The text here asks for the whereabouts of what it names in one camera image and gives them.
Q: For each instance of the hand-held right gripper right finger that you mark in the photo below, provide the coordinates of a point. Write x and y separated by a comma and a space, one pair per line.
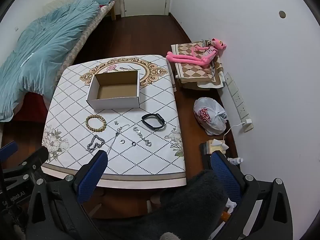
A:
225, 177

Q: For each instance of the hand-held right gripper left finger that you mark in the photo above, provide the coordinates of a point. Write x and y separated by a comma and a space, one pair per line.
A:
92, 177

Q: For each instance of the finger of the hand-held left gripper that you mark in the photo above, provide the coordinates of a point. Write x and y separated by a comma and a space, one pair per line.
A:
35, 157
8, 149

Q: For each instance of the black smart band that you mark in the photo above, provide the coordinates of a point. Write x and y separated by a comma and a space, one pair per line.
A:
157, 126

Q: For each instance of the cardboard box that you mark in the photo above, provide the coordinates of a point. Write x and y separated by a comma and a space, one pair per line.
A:
112, 95

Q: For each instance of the small white bottle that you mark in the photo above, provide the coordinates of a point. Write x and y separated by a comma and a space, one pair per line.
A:
235, 160

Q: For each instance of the tissue pack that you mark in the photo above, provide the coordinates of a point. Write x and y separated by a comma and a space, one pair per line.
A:
215, 147

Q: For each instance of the red bed skirt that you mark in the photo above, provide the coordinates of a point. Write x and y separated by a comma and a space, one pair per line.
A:
30, 107

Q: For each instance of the white charger plug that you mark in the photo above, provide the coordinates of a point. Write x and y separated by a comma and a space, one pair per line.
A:
247, 122

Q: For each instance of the white plastic bag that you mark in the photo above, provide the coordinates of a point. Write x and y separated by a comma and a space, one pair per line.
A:
208, 116

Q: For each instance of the white power strip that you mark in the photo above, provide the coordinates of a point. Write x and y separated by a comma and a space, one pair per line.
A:
236, 97

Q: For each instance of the teal blanket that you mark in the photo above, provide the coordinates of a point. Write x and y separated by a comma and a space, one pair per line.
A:
45, 50

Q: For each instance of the brown checkered cloth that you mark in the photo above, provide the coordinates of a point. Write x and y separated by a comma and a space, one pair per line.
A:
190, 73

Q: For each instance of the pink plush toy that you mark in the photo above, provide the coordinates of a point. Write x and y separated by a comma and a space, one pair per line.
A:
190, 58

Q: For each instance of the patterned bed mattress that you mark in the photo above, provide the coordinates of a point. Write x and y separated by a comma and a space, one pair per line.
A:
82, 40

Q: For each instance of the round wall cap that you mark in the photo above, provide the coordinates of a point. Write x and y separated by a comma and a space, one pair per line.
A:
282, 14

